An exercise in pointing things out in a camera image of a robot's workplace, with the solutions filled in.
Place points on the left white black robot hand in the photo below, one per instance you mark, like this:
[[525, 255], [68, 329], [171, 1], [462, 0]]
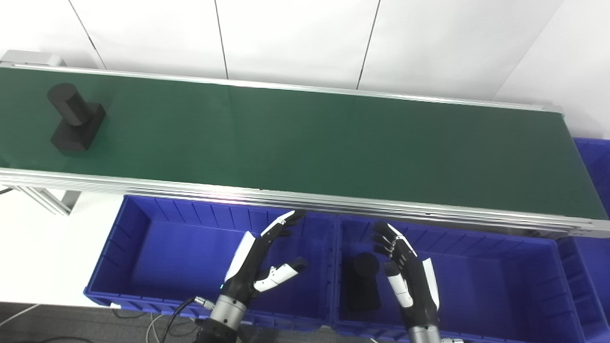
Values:
[[248, 271]]

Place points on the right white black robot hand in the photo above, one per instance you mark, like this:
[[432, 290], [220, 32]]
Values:
[[417, 290]]

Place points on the green conveyor belt aluminium frame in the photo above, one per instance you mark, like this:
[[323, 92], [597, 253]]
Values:
[[310, 147]]

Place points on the blue plastic bin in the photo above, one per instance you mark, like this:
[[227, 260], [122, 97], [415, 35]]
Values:
[[595, 267], [181, 262], [486, 290]]

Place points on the aluminium conveyor support leg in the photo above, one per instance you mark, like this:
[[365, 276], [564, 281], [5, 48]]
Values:
[[47, 197]]

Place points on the grey conveyor end housing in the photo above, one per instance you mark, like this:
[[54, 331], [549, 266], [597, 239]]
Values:
[[33, 58]]

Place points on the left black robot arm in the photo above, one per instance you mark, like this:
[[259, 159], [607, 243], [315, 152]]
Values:
[[224, 317]]

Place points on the black cylinder block part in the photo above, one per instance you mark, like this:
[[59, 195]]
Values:
[[362, 286], [76, 124]]

